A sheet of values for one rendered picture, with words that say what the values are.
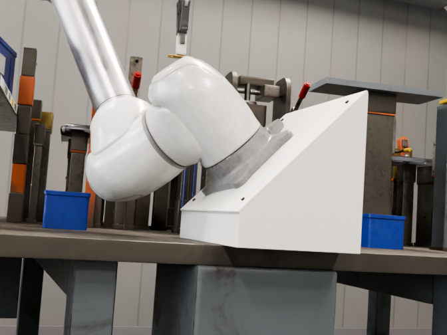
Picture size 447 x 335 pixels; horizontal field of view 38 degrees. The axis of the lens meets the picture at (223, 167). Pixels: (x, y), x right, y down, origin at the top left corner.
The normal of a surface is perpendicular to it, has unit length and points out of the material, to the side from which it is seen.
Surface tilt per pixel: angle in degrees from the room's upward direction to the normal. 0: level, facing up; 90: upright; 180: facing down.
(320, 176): 90
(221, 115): 90
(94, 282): 90
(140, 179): 134
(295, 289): 90
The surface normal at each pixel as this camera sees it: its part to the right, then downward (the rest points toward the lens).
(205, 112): 0.04, 0.17
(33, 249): 0.35, -0.05
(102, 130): -0.57, -0.14
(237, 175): -0.62, -0.66
